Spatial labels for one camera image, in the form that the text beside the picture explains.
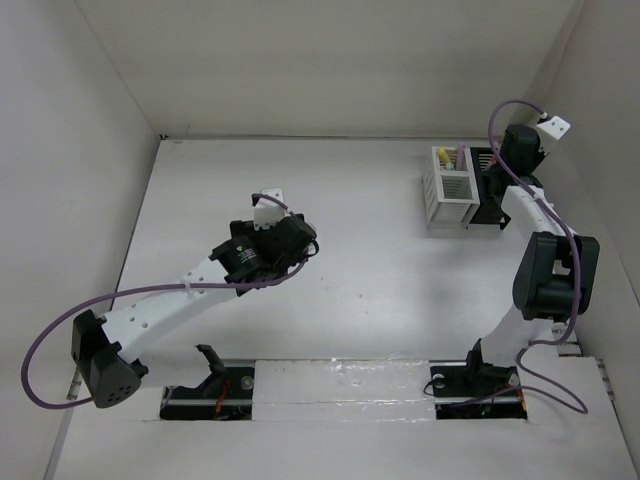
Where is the purple pink highlighter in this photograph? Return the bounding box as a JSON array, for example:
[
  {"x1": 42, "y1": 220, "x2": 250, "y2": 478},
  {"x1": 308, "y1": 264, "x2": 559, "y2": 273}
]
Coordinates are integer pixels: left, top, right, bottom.
[{"x1": 456, "y1": 143, "x2": 466, "y2": 171}]

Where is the yellow highlighter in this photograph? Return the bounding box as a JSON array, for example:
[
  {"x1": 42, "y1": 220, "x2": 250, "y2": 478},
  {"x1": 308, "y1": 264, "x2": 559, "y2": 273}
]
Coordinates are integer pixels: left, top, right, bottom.
[{"x1": 437, "y1": 148, "x2": 452, "y2": 169}]

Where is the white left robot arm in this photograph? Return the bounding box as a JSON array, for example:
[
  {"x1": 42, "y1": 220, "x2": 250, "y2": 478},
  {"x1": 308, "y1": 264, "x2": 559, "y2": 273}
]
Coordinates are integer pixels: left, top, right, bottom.
[{"x1": 71, "y1": 214, "x2": 318, "y2": 409}]

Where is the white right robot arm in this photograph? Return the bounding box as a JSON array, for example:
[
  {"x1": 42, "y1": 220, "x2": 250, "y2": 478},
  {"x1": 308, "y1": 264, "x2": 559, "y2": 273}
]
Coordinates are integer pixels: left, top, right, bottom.
[{"x1": 462, "y1": 116, "x2": 600, "y2": 394}]

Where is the black desk organizer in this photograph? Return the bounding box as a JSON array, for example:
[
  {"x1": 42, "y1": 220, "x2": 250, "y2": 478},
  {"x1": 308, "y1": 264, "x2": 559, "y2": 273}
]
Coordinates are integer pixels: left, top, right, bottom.
[{"x1": 470, "y1": 147, "x2": 510, "y2": 230}]

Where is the white desk organizer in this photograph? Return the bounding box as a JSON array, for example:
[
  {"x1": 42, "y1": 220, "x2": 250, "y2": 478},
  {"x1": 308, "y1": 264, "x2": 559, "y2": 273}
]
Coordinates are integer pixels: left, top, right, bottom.
[{"x1": 422, "y1": 143, "x2": 480, "y2": 228}]

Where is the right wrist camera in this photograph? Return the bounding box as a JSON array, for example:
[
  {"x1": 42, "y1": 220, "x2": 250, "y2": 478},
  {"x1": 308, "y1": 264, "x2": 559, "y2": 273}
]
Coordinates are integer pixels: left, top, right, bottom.
[{"x1": 534, "y1": 116, "x2": 571, "y2": 155}]

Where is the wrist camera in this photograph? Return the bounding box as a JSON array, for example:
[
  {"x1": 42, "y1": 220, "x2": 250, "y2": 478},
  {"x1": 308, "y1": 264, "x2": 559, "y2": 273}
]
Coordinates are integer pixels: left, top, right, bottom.
[
  {"x1": 251, "y1": 187, "x2": 288, "y2": 231},
  {"x1": 534, "y1": 116, "x2": 571, "y2": 155}
]

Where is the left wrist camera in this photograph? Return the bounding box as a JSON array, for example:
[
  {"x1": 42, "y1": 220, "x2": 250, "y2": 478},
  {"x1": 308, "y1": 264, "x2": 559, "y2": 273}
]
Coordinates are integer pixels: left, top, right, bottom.
[{"x1": 251, "y1": 187, "x2": 288, "y2": 231}]

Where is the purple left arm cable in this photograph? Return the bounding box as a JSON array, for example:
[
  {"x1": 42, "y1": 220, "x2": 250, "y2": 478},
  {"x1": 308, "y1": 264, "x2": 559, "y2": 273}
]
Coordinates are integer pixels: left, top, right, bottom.
[{"x1": 20, "y1": 193, "x2": 306, "y2": 412}]

